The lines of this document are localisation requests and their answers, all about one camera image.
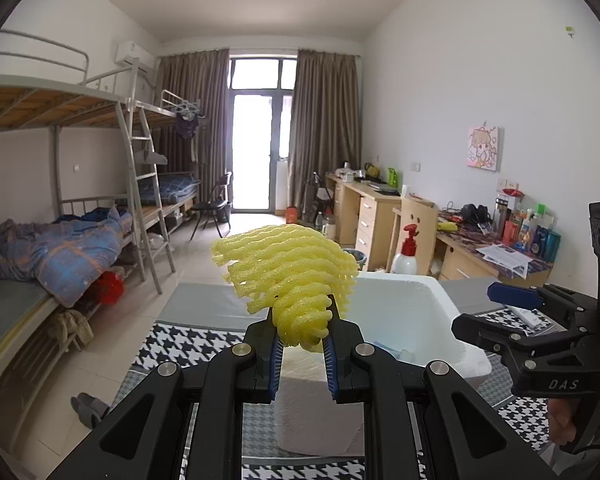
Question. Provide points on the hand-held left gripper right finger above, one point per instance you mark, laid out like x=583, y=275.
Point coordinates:
x=331, y=365

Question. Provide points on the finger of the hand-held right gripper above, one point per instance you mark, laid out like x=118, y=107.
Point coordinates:
x=512, y=294
x=480, y=330

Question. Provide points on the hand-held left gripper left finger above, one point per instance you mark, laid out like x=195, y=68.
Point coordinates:
x=275, y=365

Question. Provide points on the white foam box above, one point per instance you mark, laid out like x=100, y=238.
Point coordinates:
x=405, y=310

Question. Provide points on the yellow foam net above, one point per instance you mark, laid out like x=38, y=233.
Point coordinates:
x=290, y=270

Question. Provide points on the person's right hand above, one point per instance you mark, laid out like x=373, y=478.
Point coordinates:
x=562, y=420

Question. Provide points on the white remote control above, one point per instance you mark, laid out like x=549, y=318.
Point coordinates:
x=527, y=317

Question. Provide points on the printed papers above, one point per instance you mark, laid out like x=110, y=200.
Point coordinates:
x=505, y=255

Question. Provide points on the wooden desk with patterned cover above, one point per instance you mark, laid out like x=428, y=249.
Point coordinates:
x=467, y=262

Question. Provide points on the dark blue bottle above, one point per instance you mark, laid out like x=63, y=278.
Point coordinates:
x=541, y=241

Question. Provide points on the teal bottle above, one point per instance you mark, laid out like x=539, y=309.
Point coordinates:
x=554, y=247

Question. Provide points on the silver thermos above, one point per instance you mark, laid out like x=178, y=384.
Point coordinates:
x=500, y=215

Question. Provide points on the black headphones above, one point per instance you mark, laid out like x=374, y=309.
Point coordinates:
x=475, y=212

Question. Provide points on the yellow pouch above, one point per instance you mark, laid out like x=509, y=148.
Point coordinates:
x=448, y=227

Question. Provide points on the white box with red packet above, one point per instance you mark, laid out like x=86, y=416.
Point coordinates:
x=512, y=199

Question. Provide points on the houndstooth tablecloth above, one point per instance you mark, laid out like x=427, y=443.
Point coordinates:
x=180, y=345

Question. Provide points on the white pump bottle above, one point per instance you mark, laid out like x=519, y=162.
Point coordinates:
x=410, y=262

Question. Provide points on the wooden chair with smiley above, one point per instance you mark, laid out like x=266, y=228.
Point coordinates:
x=420, y=225

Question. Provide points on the wooden desk with drawers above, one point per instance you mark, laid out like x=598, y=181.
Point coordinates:
x=367, y=220

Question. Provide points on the orange jug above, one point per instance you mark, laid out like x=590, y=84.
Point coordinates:
x=292, y=215

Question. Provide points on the green box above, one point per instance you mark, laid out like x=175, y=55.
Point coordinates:
x=391, y=176

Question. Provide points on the black folding chair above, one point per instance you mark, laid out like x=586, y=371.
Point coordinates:
x=212, y=205

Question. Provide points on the grey slipper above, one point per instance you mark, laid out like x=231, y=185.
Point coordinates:
x=84, y=412
x=100, y=404

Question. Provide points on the red plastic basin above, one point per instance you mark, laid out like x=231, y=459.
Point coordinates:
x=111, y=288

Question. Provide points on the small metal bunk bed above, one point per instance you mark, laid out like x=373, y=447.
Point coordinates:
x=175, y=187

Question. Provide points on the beige cloth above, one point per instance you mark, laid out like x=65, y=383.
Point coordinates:
x=72, y=330

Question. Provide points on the glass balcony door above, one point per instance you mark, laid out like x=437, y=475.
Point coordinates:
x=255, y=150

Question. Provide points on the blue plaid quilt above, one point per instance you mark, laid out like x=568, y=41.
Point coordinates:
x=65, y=255

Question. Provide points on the brown curtain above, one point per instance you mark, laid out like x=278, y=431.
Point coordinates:
x=325, y=125
x=210, y=85

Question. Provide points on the purple hanging clothes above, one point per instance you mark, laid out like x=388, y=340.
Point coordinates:
x=187, y=125

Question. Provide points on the white air conditioner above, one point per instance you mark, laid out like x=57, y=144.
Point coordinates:
x=135, y=53

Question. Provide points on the large metal bunk bed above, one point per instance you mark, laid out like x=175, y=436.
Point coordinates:
x=30, y=100

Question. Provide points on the pink wall poster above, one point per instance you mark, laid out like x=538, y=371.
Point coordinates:
x=485, y=148

